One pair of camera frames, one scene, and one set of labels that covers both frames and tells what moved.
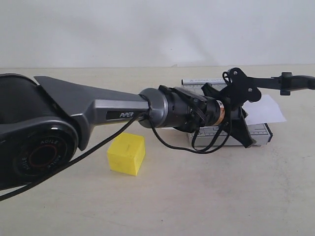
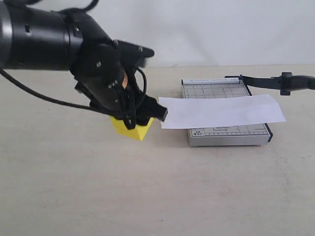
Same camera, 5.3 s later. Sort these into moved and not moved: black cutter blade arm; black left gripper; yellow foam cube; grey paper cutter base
Moved: black left gripper; yellow foam cube
Not moved: grey paper cutter base; black cutter blade arm
